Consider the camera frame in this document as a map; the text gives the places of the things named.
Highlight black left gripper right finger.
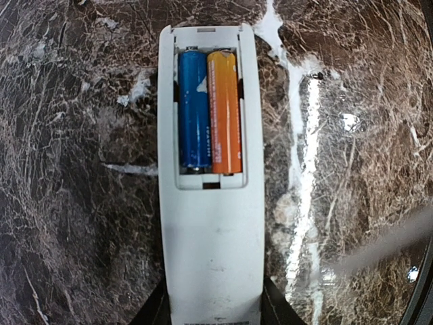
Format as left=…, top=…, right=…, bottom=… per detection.
left=260, top=276, right=301, bottom=325

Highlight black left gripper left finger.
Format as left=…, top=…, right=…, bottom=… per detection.
left=130, top=280, right=171, bottom=325

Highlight clear handled screwdriver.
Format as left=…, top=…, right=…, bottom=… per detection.
left=333, top=206, right=432, bottom=274

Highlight blue battery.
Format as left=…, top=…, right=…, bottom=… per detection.
left=178, top=48, right=212, bottom=173

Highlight black front rail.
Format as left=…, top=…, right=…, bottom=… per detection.
left=400, top=238, right=432, bottom=325

